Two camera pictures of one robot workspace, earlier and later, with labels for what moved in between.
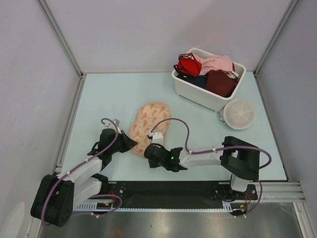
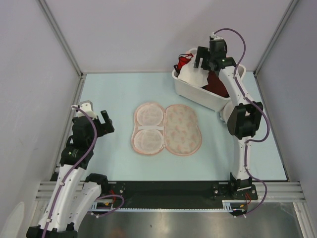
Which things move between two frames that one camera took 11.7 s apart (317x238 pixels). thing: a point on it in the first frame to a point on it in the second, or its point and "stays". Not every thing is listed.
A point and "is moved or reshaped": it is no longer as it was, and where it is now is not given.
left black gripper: (128, 143) to (104, 128)
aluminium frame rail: (288, 191) stays
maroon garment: (219, 82) stays
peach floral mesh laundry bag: (147, 115) is moved or reshaped
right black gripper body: (152, 164) to (211, 59)
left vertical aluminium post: (61, 36) stays
